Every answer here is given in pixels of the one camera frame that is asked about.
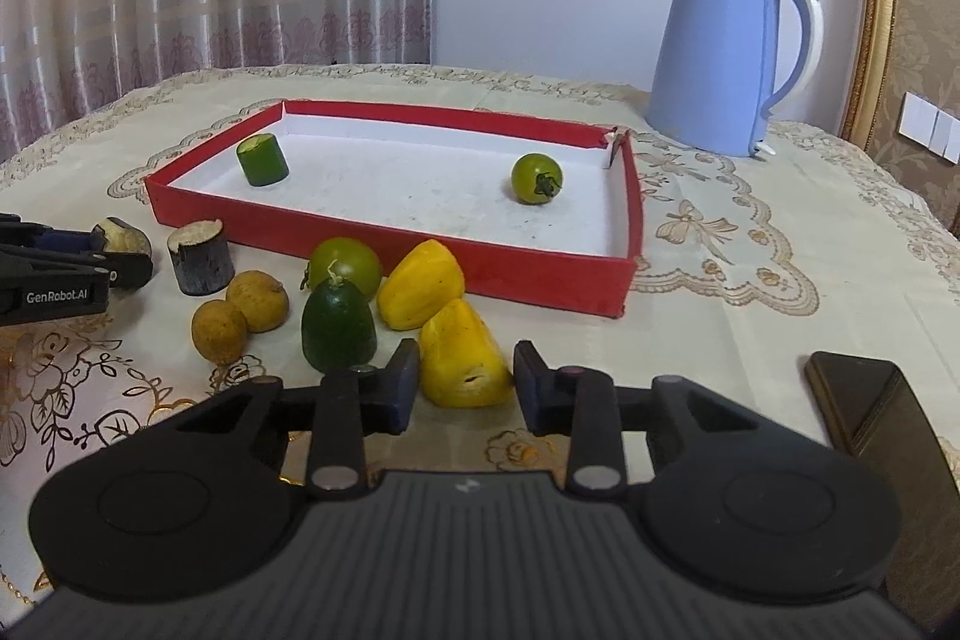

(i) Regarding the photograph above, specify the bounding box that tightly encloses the light blue electric kettle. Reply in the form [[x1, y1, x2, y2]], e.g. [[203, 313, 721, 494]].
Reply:
[[646, 0, 824, 158]]

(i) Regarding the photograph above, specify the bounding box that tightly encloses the dark eggplant piece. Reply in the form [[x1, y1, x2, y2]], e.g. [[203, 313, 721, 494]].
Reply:
[[167, 220, 238, 297]]

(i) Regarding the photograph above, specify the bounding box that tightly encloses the dark smartphone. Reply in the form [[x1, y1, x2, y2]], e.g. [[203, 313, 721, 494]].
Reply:
[[805, 350, 950, 468]]

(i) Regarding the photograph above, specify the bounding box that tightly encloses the green tomato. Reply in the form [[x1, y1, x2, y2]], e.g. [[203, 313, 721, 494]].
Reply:
[[511, 152, 565, 206], [306, 236, 384, 302]]

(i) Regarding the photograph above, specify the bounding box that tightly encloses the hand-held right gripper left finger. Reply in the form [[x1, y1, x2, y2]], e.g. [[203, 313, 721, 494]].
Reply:
[[174, 338, 421, 500]]

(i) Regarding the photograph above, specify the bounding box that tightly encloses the small eggplant piece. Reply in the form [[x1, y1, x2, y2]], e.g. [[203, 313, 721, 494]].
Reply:
[[91, 217, 153, 256]]

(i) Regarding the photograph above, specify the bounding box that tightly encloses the red cardboard tray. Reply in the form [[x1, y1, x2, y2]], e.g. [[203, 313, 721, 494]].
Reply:
[[144, 98, 644, 319]]

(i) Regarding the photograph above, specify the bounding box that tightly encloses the white wall switch panel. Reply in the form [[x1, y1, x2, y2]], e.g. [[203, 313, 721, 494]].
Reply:
[[898, 91, 960, 165]]

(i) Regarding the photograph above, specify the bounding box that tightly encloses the brown potato right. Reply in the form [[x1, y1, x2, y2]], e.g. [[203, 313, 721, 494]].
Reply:
[[226, 270, 290, 333]]

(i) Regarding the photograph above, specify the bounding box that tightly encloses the yellow pepper piece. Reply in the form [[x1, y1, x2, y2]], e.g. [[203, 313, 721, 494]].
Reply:
[[376, 239, 467, 332], [418, 298, 515, 408]]

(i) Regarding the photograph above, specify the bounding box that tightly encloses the brown potato left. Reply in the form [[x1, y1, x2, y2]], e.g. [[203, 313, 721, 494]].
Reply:
[[191, 299, 249, 366]]

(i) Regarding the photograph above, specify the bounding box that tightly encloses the green cucumber piece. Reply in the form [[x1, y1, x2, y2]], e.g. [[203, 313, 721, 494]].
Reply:
[[236, 134, 290, 187]]

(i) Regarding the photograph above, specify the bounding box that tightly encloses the dark green avocado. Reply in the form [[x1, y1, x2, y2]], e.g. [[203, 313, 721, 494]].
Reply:
[[301, 277, 378, 375]]

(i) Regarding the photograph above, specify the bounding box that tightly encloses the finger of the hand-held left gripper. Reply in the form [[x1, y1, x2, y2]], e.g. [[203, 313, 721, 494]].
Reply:
[[0, 244, 155, 290], [0, 212, 106, 255]]

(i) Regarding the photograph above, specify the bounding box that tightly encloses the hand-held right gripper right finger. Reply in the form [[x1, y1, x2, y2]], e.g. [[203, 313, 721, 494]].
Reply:
[[512, 340, 785, 500]]

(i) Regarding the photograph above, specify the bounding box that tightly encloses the brown potato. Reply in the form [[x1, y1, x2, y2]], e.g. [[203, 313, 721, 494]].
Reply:
[[226, 270, 290, 333], [191, 299, 249, 366]]

